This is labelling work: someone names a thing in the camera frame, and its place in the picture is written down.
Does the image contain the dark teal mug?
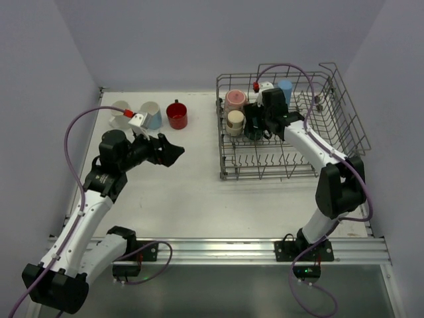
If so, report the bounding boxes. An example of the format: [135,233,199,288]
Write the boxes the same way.
[244,115,272,141]

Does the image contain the cream small cup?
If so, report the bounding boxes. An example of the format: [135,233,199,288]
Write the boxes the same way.
[226,110,244,136]

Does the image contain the pink patterned mug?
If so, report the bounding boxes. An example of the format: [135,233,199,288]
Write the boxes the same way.
[224,89,248,114]

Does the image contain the light blue mug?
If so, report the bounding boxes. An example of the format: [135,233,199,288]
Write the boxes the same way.
[140,101,162,130]

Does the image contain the red mug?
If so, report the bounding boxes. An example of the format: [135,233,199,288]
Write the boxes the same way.
[166,99,188,130]

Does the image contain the white mug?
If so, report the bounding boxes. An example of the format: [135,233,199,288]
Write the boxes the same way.
[109,101,131,130]

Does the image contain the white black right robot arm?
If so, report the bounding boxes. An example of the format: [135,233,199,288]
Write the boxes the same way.
[244,84,366,253]

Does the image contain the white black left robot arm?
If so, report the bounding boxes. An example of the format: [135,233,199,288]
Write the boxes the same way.
[22,130,185,314]

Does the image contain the blue tall tumbler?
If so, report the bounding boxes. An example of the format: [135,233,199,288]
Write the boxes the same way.
[278,79,293,106]

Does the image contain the black left controller box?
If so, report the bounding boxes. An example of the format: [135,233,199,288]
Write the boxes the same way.
[112,264,141,285]

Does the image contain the black controller box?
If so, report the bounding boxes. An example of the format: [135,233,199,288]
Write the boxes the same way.
[112,264,141,285]
[292,265,321,284]

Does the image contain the black right controller box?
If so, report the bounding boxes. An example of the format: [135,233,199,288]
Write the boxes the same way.
[292,265,321,284]

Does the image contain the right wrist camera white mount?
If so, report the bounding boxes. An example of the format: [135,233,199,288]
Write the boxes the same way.
[253,81,274,105]

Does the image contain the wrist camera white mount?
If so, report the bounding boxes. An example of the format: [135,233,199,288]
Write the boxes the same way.
[253,81,274,105]
[129,112,152,140]

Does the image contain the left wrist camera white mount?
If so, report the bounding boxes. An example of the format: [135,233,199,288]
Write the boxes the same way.
[129,112,152,140]

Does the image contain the grey wire dish rack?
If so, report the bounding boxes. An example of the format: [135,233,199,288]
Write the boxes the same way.
[216,62,371,181]

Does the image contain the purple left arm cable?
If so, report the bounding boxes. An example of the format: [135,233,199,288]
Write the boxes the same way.
[6,105,173,318]

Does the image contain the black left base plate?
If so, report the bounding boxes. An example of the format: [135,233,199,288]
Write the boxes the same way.
[116,240,159,263]

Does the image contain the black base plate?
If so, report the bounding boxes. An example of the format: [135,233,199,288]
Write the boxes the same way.
[274,230,335,262]
[116,240,159,263]

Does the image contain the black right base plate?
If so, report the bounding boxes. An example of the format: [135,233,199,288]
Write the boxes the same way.
[274,230,335,262]

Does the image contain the aluminium mounting rail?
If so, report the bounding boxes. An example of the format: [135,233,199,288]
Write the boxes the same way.
[46,237,394,266]

